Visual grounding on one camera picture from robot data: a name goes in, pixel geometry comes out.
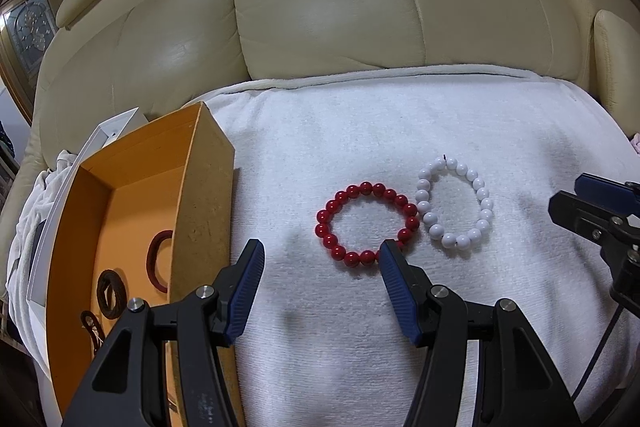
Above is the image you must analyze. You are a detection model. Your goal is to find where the white box lid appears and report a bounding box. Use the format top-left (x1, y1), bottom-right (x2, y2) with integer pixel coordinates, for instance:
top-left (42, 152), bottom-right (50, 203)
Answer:
top-left (26, 107), bottom-right (151, 323)

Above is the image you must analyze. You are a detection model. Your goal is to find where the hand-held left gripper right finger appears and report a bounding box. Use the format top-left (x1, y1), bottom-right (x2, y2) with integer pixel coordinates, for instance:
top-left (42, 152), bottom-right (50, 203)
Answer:
top-left (378, 239), bottom-right (583, 427)

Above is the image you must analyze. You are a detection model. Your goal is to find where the black cable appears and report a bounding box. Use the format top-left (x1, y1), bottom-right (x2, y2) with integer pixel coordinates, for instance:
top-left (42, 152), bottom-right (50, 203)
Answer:
top-left (570, 292), bottom-right (623, 408)

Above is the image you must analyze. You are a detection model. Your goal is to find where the red bead bracelet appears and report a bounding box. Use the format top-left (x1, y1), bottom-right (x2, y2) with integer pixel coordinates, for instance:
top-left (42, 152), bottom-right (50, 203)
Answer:
top-left (315, 182), bottom-right (420, 268)

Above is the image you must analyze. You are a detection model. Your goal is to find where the brown hair tie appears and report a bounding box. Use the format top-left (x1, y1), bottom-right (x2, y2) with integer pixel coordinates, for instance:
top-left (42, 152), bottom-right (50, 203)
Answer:
top-left (96, 269), bottom-right (128, 320)

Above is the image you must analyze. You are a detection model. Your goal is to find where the maroon hair tie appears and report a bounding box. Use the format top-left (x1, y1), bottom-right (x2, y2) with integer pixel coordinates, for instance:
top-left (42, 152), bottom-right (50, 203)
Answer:
top-left (146, 229), bottom-right (176, 294)

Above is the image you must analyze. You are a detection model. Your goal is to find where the wooden glass door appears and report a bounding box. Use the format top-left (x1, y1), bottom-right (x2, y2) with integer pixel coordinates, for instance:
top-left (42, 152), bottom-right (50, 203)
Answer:
top-left (0, 0), bottom-right (106, 128)

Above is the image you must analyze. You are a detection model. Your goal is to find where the black hair tie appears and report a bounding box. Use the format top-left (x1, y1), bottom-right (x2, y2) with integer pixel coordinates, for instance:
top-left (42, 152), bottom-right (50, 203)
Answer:
top-left (80, 309), bottom-right (108, 350)

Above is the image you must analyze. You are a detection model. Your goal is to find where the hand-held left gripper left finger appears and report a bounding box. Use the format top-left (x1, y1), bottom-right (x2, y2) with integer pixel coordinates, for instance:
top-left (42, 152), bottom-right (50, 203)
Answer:
top-left (62, 238), bottom-right (266, 427)

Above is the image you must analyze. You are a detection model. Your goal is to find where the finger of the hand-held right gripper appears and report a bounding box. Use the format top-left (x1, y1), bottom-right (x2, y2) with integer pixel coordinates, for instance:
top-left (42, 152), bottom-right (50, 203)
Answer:
top-left (574, 173), bottom-right (640, 208)
top-left (548, 190), bottom-right (640, 303)

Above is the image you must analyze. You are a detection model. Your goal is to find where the white towel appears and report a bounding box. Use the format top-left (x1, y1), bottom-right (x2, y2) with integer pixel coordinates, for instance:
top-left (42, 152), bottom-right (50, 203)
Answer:
top-left (190, 64), bottom-right (640, 427)

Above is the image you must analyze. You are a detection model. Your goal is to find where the orange cardboard box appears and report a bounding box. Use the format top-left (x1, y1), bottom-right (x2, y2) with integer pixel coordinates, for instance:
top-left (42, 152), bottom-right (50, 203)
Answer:
top-left (44, 101), bottom-right (250, 427)

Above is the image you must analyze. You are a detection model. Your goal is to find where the white bead bracelet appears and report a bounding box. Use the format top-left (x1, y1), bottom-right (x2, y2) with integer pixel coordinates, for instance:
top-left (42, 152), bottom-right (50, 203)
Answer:
top-left (415, 158), bottom-right (496, 250)

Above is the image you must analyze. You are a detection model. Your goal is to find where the cream leather sofa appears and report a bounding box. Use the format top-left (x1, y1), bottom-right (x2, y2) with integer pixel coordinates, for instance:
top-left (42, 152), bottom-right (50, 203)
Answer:
top-left (0, 0), bottom-right (640, 188)

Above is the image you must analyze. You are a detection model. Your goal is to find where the white cloth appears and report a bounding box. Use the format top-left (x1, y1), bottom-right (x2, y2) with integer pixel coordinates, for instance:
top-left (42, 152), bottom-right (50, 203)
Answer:
top-left (5, 149), bottom-right (81, 348)

